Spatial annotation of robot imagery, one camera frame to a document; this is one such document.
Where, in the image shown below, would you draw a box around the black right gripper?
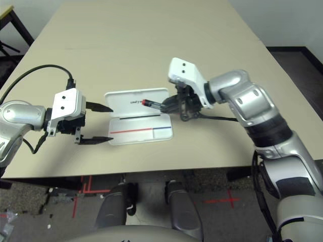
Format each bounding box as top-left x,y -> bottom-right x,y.
160,85 -> 203,119

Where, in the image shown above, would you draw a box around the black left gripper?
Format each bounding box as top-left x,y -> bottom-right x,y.
56,101 -> 115,146

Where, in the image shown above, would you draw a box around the black marker with red cap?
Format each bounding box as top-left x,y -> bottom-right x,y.
141,99 -> 165,109

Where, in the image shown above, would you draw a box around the white plastic pencil case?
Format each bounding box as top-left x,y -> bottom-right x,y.
104,87 -> 174,146

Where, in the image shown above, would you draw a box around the red floor tape lines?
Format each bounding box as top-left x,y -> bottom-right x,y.
73,175 -> 112,219

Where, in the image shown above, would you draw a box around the black table foot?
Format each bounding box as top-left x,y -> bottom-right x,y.
227,167 -> 255,181
0,176 -> 84,191

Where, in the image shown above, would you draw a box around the grey robot left leg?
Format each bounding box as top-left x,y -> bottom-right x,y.
94,183 -> 138,230

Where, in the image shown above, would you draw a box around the grey robot leg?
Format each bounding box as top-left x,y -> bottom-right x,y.
165,179 -> 204,240
94,183 -> 138,230

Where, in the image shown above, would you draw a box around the grey robot right leg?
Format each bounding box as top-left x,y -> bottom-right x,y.
165,179 -> 204,240

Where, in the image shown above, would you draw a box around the red floor tape cross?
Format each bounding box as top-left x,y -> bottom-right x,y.
204,190 -> 240,209

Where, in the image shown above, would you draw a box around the grey robot torso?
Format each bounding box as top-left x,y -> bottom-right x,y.
68,225 -> 200,242

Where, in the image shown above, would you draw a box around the clear plastic bag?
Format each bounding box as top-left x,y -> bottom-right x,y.
0,209 -> 18,237

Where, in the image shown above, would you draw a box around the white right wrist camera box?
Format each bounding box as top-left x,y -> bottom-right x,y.
168,57 -> 215,109

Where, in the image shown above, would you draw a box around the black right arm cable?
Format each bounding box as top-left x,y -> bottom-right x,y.
180,113 -> 239,123

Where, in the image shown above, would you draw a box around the thin black left gripper cable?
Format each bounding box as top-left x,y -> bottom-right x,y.
22,130 -> 51,155

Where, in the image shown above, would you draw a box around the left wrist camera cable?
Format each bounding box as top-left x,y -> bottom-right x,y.
0,65 -> 77,105

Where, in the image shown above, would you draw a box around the side table with black frame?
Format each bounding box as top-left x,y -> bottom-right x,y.
0,5 -> 35,58

